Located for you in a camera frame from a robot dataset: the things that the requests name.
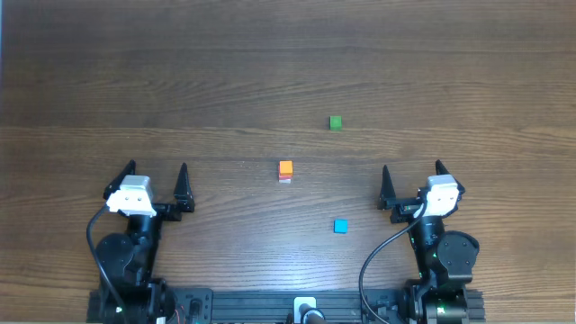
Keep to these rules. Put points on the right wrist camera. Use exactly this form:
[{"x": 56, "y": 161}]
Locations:
[{"x": 442, "y": 194}]

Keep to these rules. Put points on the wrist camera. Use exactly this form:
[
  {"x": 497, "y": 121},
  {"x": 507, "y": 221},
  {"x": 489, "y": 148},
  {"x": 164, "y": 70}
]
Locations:
[
  {"x": 442, "y": 194},
  {"x": 132, "y": 195}
]

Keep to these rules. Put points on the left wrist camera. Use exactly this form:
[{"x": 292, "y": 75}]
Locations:
[{"x": 132, "y": 195}]

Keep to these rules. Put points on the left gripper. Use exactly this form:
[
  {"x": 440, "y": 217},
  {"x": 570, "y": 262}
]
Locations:
[{"x": 167, "y": 211}]

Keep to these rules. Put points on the green cube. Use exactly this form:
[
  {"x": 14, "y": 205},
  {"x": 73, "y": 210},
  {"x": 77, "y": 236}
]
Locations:
[{"x": 335, "y": 123}]

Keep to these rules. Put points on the mounting rail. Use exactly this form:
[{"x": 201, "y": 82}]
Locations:
[{"x": 270, "y": 306}]

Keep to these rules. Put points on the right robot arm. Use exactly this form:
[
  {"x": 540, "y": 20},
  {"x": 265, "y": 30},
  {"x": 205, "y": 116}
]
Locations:
[{"x": 445, "y": 261}]

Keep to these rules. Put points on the blue cube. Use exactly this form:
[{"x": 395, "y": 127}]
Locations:
[{"x": 340, "y": 226}]

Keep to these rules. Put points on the red cube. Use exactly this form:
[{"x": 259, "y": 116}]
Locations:
[{"x": 284, "y": 178}]

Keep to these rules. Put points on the orange cube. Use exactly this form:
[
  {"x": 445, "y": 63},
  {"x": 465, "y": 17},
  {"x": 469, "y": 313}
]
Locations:
[{"x": 285, "y": 168}]

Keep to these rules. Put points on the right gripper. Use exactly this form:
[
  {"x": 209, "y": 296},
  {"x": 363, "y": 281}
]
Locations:
[{"x": 405, "y": 209}]

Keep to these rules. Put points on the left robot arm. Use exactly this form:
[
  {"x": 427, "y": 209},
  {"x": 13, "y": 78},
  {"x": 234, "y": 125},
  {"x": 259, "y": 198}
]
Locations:
[{"x": 121, "y": 261}]

